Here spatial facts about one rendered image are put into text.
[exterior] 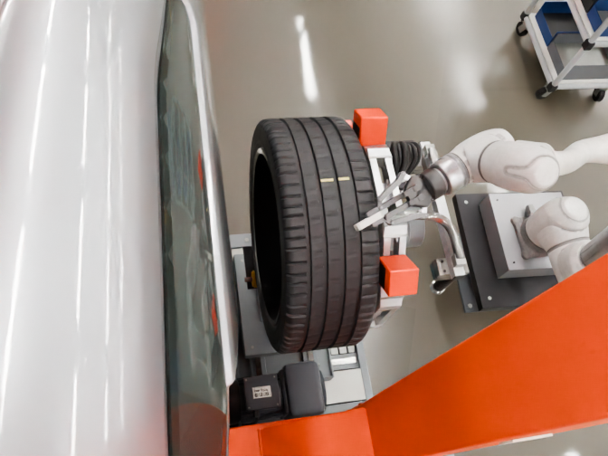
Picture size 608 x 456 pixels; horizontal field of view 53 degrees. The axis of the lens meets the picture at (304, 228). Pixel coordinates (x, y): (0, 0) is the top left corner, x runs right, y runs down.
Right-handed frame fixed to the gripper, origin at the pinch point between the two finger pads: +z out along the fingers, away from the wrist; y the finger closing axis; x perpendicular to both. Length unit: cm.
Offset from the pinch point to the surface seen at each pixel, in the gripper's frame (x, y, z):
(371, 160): -12.1, 11.9, -12.2
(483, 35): -166, 40, -162
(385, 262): -4.5, -11.4, -0.1
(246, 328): -89, -21, 33
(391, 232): -5.8, -5.8, -5.6
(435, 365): 32.4, -25.5, 12.2
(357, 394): -93, -66, 8
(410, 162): -21.8, 6.0, -25.6
